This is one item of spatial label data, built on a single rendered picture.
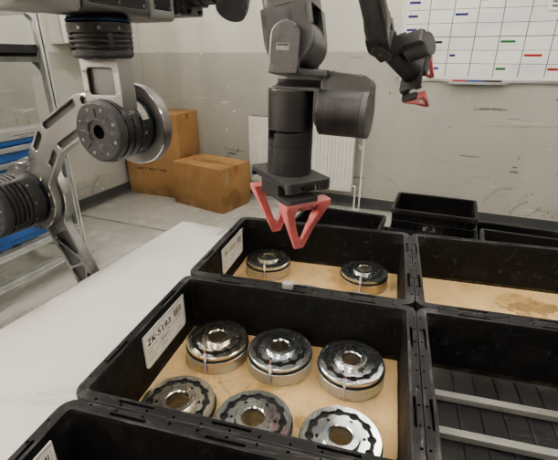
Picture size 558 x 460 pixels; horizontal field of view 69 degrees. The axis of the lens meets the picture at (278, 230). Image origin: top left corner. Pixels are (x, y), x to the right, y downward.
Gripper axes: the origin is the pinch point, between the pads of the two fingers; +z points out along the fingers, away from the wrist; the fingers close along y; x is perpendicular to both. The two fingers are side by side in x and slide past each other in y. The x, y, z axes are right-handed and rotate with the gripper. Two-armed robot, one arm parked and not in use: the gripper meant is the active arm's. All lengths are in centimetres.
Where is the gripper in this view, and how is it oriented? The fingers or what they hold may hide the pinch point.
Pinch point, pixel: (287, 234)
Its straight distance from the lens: 57.4
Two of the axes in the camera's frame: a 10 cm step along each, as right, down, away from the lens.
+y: -4.8, -3.7, 8.0
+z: -0.2, 9.1, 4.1
